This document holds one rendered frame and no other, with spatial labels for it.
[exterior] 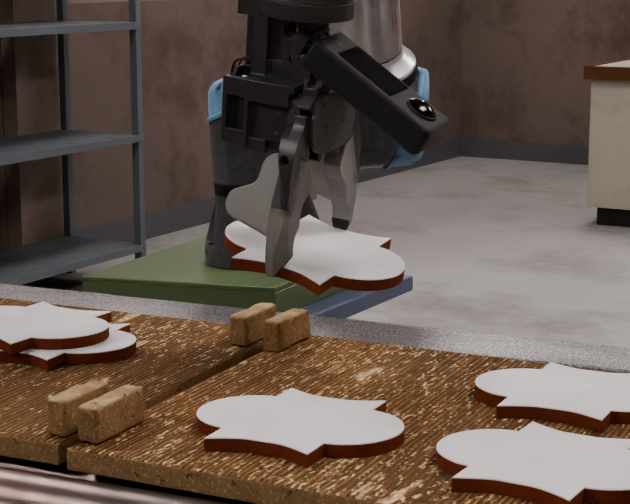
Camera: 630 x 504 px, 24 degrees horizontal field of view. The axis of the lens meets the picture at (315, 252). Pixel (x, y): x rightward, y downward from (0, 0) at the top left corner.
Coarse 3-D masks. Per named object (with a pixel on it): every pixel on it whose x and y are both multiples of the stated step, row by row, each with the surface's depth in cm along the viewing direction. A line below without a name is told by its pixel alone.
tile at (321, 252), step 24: (240, 240) 115; (264, 240) 116; (312, 240) 117; (336, 240) 118; (360, 240) 118; (384, 240) 119; (240, 264) 112; (264, 264) 112; (288, 264) 112; (312, 264) 112; (336, 264) 113; (360, 264) 113; (384, 264) 114; (312, 288) 110; (360, 288) 111; (384, 288) 112
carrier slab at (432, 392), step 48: (240, 384) 113; (288, 384) 113; (336, 384) 113; (384, 384) 113; (432, 384) 113; (144, 432) 101; (192, 432) 101; (432, 432) 101; (576, 432) 101; (624, 432) 101; (144, 480) 96; (192, 480) 94; (240, 480) 92; (288, 480) 92; (336, 480) 92; (384, 480) 92; (432, 480) 92
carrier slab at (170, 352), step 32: (128, 320) 133; (160, 320) 133; (192, 320) 133; (160, 352) 122; (192, 352) 122; (224, 352) 122; (256, 352) 125; (0, 384) 113; (32, 384) 113; (64, 384) 113; (128, 384) 113; (160, 384) 113; (192, 384) 115; (0, 416) 105; (32, 416) 105; (0, 448) 101; (32, 448) 100; (64, 448) 100
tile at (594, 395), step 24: (480, 384) 109; (504, 384) 109; (528, 384) 109; (552, 384) 109; (576, 384) 109; (600, 384) 109; (624, 384) 109; (504, 408) 104; (528, 408) 104; (552, 408) 104; (576, 408) 103; (600, 408) 103; (624, 408) 103; (600, 432) 101
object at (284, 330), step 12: (288, 312) 125; (300, 312) 125; (264, 324) 122; (276, 324) 122; (288, 324) 123; (300, 324) 125; (264, 336) 122; (276, 336) 122; (288, 336) 123; (300, 336) 125; (264, 348) 123; (276, 348) 122
